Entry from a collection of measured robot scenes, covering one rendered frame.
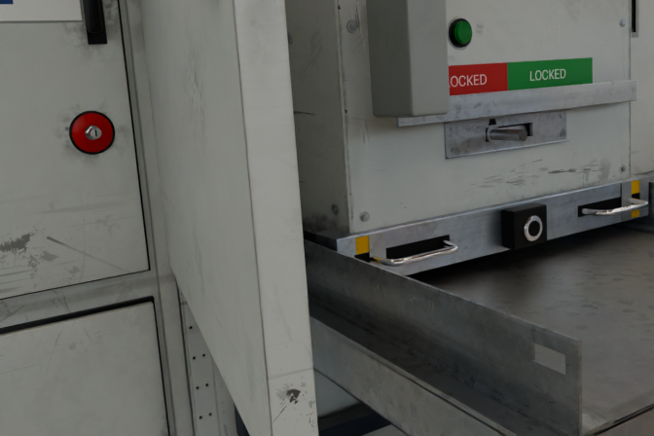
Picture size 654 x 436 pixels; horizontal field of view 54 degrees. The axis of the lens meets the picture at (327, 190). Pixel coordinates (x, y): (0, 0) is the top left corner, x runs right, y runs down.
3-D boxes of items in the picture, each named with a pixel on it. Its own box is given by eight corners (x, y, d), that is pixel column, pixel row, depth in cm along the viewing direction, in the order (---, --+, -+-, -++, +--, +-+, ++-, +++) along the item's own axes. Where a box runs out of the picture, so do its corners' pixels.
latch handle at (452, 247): (467, 251, 74) (467, 244, 74) (389, 270, 69) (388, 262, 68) (438, 243, 78) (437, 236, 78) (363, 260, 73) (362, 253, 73)
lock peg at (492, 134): (530, 143, 77) (530, 111, 76) (518, 145, 76) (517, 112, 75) (492, 141, 82) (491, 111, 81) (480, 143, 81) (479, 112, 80)
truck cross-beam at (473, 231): (648, 215, 96) (649, 175, 95) (340, 292, 70) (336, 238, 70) (619, 211, 101) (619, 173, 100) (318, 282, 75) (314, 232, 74)
